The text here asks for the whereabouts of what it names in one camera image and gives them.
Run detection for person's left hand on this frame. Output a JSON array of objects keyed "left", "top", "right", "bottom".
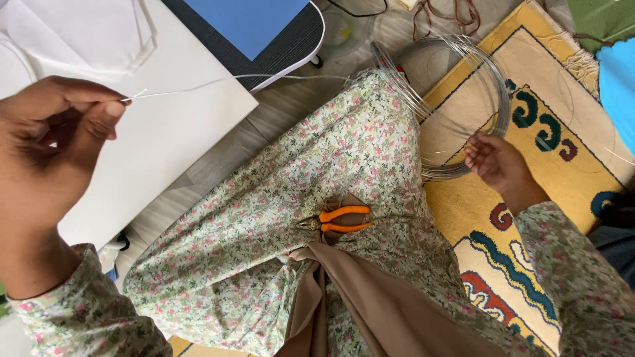
[{"left": 0, "top": 75, "right": 132, "bottom": 236}]

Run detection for person's right hand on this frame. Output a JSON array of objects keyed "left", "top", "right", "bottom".
[{"left": 464, "top": 131, "right": 535, "bottom": 197}]

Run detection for silver wire coil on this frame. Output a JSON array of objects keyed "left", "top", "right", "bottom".
[{"left": 120, "top": 34, "right": 514, "bottom": 180}]

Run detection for yellow patterned rug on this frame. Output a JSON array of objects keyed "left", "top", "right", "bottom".
[{"left": 169, "top": 0, "right": 635, "bottom": 357}]

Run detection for white table foot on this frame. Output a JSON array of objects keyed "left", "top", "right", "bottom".
[{"left": 97, "top": 231, "right": 131, "bottom": 259}]

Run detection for translucent white plastic sheet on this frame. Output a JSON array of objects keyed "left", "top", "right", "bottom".
[{"left": 0, "top": 0, "right": 159, "bottom": 82}]

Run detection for dark grey cloth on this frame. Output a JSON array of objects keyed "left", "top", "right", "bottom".
[{"left": 587, "top": 190, "right": 635, "bottom": 291}]

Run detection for light blue cloth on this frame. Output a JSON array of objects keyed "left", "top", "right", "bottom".
[{"left": 595, "top": 39, "right": 635, "bottom": 155}]

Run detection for white table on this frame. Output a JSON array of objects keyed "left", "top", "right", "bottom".
[{"left": 0, "top": 0, "right": 260, "bottom": 251}]

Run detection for green cloth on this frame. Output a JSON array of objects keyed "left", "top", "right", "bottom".
[{"left": 566, "top": 0, "right": 635, "bottom": 54}]

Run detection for brown scarf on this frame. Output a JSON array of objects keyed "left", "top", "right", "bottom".
[{"left": 274, "top": 192, "right": 509, "bottom": 357}]

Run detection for clear plastic container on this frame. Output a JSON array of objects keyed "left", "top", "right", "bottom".
[{"left": 325, "top": 9, "right": 379, "bottom": 61}]

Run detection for floral green dress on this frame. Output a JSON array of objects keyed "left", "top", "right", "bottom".
[{"left": 9, "top": 68, "right": 635, "bottom": 357}]

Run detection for black desk with white edge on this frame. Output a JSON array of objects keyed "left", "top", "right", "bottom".
[{"left": 161, "top": 0, "right": 326, "bottom": 93}]

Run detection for blue board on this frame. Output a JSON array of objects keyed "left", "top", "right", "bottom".
[{"left": 183, "top": 0, "right": 311, "bottom": 61}]

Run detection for brown cord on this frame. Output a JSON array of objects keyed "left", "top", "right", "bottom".
[{"left": 412, "top": 0, "right": 482, "bottom": 41}]

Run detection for orange handled pliers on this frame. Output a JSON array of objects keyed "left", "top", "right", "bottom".
[{"left": 297, "top": 205, "right": 375, "bottom": 234}]

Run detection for black cable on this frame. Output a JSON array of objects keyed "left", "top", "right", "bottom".
[{"left": 326, "top": 0, "right": 389, "bottom": 19}]

